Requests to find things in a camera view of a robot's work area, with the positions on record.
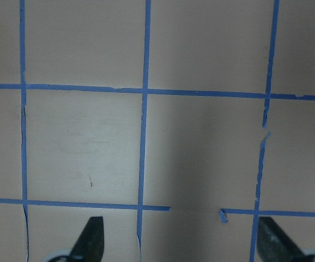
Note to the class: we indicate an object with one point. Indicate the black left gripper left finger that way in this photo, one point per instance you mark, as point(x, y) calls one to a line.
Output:
point(89, 246)

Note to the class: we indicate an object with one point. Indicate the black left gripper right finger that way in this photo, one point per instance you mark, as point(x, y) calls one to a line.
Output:
point(273, 244)

